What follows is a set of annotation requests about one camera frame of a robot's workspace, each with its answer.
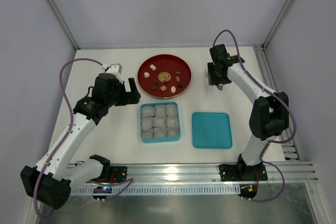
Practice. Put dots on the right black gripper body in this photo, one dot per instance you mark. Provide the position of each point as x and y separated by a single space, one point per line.
217 80

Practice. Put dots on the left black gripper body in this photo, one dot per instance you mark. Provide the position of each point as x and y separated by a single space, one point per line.
126 95

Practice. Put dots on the metal tongs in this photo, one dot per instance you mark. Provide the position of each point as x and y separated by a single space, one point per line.
214 79

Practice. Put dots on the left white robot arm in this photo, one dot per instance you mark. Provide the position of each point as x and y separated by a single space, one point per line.
48 181

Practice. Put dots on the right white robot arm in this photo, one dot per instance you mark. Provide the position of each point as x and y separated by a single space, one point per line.
269 116

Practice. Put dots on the white chocolate cube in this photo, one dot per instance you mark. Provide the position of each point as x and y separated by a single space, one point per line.
153 67

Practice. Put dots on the red round tray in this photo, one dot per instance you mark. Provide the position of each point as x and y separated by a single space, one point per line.
170 64

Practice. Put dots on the teal box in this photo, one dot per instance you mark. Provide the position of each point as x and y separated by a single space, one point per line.
173 135

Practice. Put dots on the teal box lid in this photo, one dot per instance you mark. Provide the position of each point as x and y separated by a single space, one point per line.
211 130

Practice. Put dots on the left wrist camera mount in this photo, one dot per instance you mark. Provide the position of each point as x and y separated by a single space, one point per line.
115 69

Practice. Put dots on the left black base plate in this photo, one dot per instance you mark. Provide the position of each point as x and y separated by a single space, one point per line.
118 174

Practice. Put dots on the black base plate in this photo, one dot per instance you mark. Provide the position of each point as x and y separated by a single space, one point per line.
241 173
118 174

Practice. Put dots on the perforated cable duct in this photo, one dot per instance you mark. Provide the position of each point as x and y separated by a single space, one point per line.
137 189

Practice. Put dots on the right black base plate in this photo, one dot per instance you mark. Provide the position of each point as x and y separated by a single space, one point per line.
241 173

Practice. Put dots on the aluminium rail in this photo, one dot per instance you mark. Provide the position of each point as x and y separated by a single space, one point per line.
293 172

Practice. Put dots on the right aluminium frame post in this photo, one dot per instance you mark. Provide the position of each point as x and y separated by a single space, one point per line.
284 11

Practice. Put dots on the aluminium frame post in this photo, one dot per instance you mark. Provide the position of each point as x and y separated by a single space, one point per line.
60 19
284 11

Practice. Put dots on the left aluminium frame post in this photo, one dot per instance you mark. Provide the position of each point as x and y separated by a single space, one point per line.
60 19

